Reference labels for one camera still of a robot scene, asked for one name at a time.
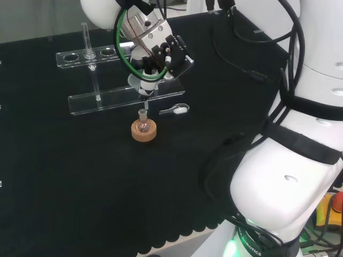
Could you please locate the cork ring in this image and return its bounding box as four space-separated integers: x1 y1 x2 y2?
131 119 158 141

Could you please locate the black cloth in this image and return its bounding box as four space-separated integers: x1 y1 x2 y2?
0 7 292 255

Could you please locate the clear funnel stand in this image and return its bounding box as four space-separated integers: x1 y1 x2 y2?
55 22 195 117

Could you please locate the round-bottom glass flask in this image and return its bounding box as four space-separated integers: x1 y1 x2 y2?
135 108 152 133

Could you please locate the glass weighing funnel with powder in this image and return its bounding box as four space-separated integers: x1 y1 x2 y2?
159 103 191 116

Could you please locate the black cable with inline connector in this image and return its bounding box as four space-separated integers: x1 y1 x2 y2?
213 5 293 89

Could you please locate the green cable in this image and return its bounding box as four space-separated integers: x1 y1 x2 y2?
113 6 173 83

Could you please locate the yellow stop button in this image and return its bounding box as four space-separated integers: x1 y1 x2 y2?
316 190 343 229

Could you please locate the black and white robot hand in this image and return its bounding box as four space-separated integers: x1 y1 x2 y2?
130 21 196 96

